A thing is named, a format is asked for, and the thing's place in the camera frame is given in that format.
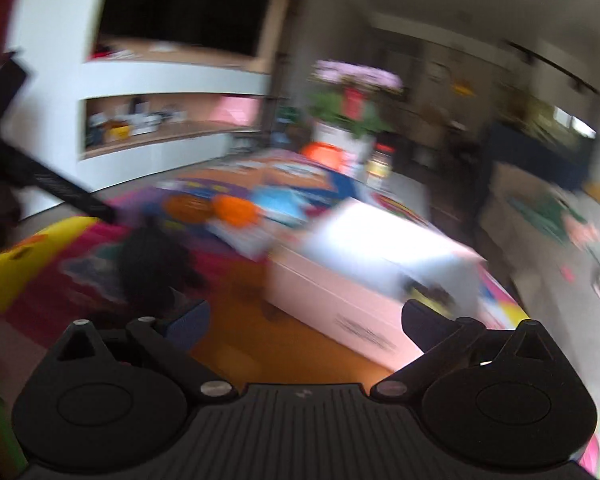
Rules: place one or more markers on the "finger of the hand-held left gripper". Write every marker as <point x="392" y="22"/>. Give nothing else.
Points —
<point x="55" y="185"/>

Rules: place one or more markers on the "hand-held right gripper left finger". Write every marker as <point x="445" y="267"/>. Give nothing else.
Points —
<point x="190" y="322"/>

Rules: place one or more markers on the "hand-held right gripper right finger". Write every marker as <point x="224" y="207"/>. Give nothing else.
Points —
<point x="417" y="322"/>

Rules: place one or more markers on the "black fluffy plush toy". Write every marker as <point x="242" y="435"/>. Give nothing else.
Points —
<point x="150" y="260"/>

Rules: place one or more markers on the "white box lid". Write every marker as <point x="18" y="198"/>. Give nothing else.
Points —
<point x="380" y="245"/>

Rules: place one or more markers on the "pink cardboard box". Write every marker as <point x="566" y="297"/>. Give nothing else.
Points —
<point x="320" y="290"/>

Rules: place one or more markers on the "blue and white packet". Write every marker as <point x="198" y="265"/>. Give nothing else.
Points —
<point x="280" y="205"/>

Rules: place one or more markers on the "small clutter on shelf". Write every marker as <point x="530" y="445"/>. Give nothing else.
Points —
<point x="122" y="122"/>

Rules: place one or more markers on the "colourful printed cartoon blanket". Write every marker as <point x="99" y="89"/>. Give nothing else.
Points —
<point x="280" y="345"/>

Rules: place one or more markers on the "orange round object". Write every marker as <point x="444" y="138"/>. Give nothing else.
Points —
<point x="235" y="210"/>

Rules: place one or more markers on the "clear jar with red lid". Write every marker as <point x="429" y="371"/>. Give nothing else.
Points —
<point x="378" y="170"/>

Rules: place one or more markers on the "green cloth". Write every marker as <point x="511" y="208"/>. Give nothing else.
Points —
<point x="547" y="210"/>

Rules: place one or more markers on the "pink cloth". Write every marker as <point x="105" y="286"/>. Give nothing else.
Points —
<point x="582" y="232"/>

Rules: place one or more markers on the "orange plastic container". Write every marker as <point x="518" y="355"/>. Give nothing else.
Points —
<point x="325" y="155"/>

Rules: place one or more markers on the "blue cabinet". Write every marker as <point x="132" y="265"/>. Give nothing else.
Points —
<point x="530" y="160"/>

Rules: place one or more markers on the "potted pink orchid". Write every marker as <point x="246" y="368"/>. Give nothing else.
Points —
<point x="340" y="140"/>

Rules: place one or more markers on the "black television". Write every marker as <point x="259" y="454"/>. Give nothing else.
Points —
<point x="180" y="0"/>

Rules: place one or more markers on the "yellow hanging ornament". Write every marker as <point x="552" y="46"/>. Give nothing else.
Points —
<point x="462" y="88"/>

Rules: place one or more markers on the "glass aquarium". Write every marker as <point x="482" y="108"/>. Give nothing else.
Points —
<point x="545" y="115"/>

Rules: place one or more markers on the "white wall shelf unit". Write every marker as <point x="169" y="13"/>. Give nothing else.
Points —
<point x="155" y="77"/>

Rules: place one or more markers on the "round wall clock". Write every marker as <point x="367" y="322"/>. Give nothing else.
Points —
<point x="436" y="72"/>

